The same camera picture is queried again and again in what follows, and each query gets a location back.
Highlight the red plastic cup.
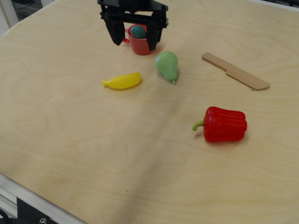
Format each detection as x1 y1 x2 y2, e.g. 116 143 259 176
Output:
123 24 152 55

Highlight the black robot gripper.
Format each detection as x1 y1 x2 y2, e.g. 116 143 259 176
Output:
97 0 168 51

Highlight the yellow toy banana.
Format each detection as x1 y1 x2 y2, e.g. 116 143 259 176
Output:
102 72 142 90

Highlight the wooden toy knife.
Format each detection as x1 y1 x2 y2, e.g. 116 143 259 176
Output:
202 52 270 91

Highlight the black cable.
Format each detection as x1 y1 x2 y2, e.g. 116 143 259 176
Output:
0 209 12 224

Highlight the dark green toy cucumber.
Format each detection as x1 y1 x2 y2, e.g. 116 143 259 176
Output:
130 25 147 39

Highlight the black metal bracket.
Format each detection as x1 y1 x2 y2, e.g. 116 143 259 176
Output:
17 198 58 224

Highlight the light green toy pear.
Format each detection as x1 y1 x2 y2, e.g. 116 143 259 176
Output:
155 51 178 85

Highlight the aluminium table frame rail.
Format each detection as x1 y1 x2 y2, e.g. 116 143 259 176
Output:
0 174 84 224

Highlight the red toy bell pepper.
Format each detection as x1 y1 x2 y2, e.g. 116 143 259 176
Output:
192 106 247 142

